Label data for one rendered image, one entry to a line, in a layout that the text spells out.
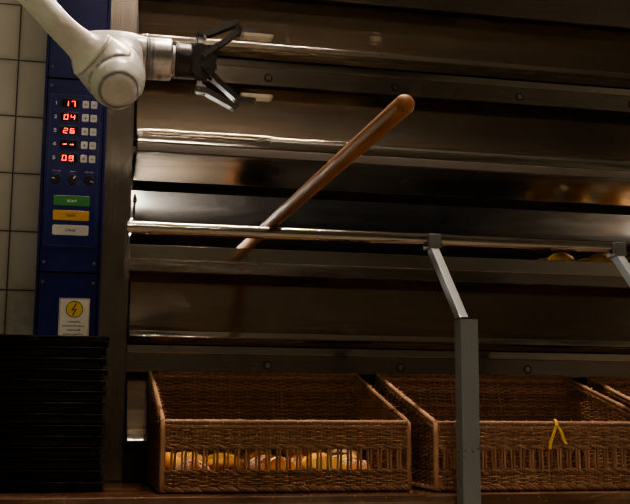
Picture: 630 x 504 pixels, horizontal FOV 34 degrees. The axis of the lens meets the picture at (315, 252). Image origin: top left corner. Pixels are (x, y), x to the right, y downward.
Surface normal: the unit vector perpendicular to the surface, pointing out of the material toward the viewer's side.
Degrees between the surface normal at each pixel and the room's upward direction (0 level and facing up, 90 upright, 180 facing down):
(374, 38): 70
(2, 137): 90
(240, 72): 90
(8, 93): 90
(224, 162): 171
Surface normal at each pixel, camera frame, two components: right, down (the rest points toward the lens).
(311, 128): 0.20, -0.48
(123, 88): 0.27, 0.54
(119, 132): 0.21, -0.15
